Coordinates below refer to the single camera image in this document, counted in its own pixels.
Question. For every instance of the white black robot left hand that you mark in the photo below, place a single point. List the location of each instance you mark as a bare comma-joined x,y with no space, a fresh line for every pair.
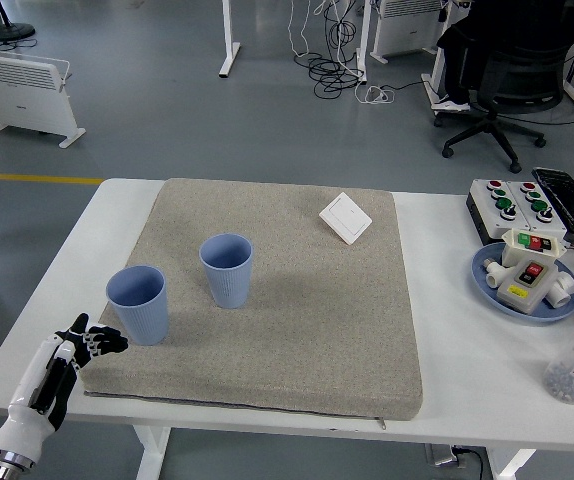
27,395

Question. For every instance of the blue ribbed plastic cup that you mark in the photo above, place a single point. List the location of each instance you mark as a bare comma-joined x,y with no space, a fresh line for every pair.
142,320
227,285

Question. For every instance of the white table leg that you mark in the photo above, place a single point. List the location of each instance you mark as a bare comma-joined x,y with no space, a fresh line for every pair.
512,465
149,450

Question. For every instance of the grey-brown fabric mat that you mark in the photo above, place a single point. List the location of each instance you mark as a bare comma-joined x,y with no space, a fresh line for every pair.
292,310

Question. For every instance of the white panel heater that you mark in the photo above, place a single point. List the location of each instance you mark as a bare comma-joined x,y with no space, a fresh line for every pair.
407,30
22,100

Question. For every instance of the black fan stand base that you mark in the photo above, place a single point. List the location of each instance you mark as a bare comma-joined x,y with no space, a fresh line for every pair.
9,31

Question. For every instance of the white desk leg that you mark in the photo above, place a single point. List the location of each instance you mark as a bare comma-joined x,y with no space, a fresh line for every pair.
363,45
228,45

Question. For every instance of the power strip under table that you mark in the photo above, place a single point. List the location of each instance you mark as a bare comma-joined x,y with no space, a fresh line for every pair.
447,456

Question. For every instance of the blue round plate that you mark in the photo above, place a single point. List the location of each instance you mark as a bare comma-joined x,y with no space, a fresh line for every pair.
482,280

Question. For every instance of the white pipe fitting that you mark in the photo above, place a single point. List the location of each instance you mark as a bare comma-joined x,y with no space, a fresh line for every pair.
494,275
564,290

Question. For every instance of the white four-button control box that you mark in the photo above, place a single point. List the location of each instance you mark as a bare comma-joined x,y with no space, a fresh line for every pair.
487,210
554,225

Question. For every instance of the white green-red button station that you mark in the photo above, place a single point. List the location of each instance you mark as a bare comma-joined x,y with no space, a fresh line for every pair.
512,247

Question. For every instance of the person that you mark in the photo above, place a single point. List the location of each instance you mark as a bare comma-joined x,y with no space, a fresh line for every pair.
454,55

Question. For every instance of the black office chair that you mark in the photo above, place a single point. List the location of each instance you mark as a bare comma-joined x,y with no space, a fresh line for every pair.
517,75

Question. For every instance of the white wall switch plate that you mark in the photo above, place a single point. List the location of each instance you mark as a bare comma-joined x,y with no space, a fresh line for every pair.
345,217

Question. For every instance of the beige red-black switch box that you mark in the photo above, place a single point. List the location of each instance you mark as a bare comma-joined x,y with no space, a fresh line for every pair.
524,295

